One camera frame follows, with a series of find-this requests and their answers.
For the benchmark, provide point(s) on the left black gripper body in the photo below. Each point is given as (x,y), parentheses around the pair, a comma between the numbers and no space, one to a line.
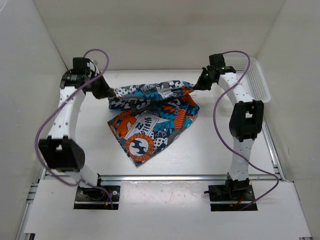
(97,87)

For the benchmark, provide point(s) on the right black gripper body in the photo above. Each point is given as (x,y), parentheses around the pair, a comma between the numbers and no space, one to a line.
(205,79)

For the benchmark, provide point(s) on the colourful patterned shorts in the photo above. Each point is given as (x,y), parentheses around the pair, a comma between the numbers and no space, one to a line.
(151,116)

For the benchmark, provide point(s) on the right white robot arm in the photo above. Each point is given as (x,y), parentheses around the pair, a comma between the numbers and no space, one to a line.
(245,122)

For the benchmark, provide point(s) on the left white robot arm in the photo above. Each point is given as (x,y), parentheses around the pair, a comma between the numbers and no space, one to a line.
(59,151)

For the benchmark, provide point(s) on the white plastic basket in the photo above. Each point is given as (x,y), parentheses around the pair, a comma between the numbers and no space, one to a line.
(253,81)

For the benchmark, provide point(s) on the aluminium frame rail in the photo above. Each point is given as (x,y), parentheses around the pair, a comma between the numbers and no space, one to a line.
(139,178)

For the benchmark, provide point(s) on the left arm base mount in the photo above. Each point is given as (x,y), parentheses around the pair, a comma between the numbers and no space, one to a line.
(101,197)

